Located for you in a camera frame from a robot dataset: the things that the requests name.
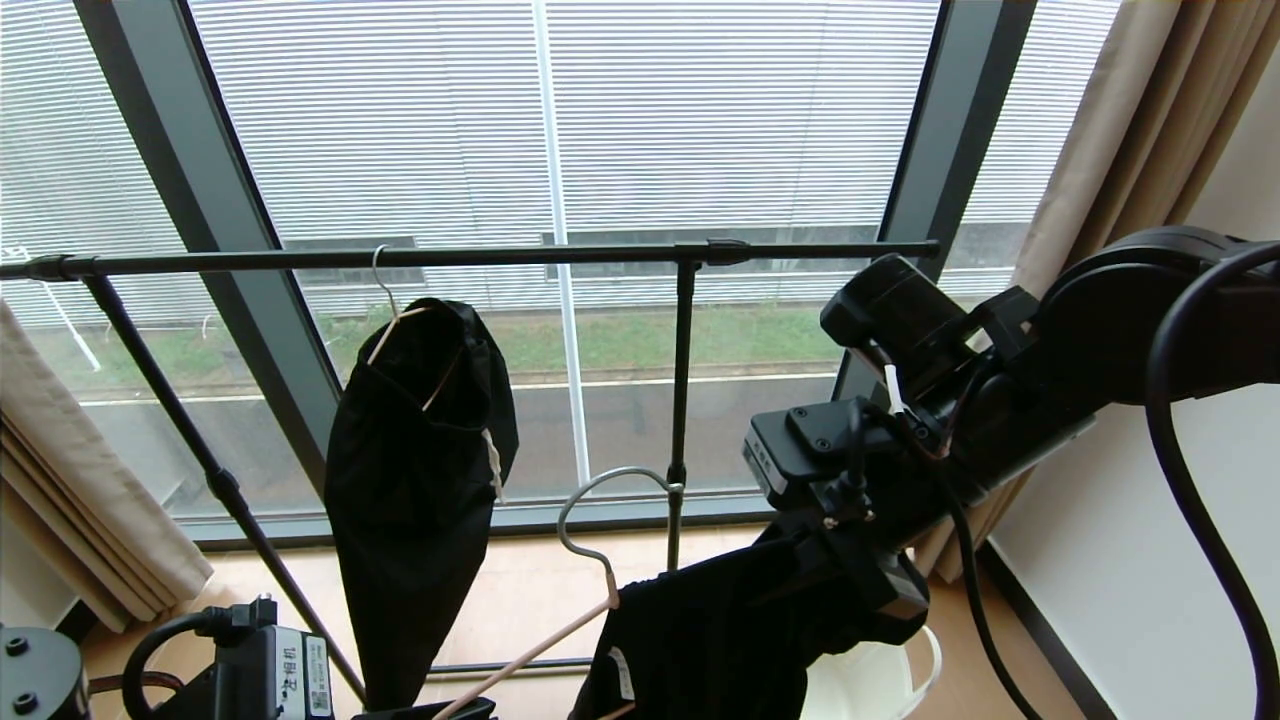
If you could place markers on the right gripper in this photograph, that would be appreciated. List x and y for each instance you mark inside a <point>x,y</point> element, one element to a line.
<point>870,560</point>

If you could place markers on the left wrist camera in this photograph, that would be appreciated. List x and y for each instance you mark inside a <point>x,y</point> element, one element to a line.
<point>260,680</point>

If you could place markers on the pink clothes hanger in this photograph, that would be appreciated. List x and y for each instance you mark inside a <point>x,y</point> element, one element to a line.
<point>540,648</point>
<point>384,338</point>

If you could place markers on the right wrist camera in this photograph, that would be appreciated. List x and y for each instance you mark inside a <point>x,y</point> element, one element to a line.
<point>800,450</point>

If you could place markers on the black garment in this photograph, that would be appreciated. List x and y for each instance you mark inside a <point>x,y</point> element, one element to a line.
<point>420,500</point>

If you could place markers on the black t-shirt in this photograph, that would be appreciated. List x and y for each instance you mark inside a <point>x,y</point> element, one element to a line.
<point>720,640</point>

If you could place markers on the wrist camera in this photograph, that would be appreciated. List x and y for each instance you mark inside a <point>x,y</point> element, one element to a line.
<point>800,450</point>
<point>260,680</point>

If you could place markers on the window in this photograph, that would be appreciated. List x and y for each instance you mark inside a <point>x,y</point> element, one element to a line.
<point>190,150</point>

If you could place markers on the white laundry basket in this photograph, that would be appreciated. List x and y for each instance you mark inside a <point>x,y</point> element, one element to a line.
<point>860,680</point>

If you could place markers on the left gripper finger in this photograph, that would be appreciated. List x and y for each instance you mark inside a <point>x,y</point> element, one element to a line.
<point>430,710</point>

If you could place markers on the black clothes rack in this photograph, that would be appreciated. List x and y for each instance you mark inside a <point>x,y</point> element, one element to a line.
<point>500,256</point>

